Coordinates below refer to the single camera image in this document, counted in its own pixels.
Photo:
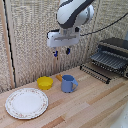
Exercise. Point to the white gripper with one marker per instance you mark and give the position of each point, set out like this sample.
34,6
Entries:
63,38

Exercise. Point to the cobalt blue cup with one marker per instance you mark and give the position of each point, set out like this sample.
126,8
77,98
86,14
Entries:
68,83

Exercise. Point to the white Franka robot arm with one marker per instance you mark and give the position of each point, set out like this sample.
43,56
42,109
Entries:
71,13

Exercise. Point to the small orange block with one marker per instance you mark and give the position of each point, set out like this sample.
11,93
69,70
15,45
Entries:
59,77

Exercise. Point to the yellow bowl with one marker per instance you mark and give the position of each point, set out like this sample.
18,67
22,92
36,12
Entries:
45,82

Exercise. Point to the black oven rack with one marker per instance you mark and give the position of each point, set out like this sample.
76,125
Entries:
95,73

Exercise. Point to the white patterned plate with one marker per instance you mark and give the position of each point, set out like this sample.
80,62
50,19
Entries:
26,103

